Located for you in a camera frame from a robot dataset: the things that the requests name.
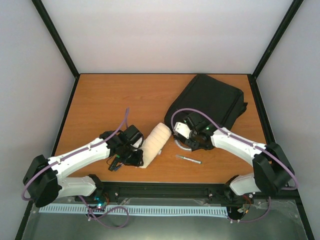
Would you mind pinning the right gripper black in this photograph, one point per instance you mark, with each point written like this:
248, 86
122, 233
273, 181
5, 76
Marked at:
194, 145

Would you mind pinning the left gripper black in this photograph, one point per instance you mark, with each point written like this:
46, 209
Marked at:
137, 162

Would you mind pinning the beige fabric pencil case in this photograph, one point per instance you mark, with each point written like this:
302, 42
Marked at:
152, 146

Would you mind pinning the black student backpack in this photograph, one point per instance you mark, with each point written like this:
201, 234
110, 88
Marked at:
220, 101

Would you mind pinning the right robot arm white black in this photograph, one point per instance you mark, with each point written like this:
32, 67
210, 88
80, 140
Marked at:
272, 171

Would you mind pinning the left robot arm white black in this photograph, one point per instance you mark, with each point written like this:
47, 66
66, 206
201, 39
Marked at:
48, 179

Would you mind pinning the green black highlighter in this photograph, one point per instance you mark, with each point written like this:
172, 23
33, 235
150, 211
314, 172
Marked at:
113, 162

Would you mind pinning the blue white marker pen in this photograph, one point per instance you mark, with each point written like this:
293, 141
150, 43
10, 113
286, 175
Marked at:
117, 168

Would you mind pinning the silver white pen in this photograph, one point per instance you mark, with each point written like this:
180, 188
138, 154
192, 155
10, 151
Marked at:
188, 159

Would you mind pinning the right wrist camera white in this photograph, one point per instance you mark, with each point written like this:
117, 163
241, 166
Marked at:
182, 129

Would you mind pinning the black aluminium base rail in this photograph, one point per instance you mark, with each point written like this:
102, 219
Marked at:
116, 192

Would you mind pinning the light blue cable duct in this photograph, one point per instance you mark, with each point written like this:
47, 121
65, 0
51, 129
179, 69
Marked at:
138, 210

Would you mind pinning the right black frame post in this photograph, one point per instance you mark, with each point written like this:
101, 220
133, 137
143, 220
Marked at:
281, 29

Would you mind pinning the black frame post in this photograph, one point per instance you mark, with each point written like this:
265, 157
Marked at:
45, 17
281, 29

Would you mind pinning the left black frame post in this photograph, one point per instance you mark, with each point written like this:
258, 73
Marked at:
45, 17

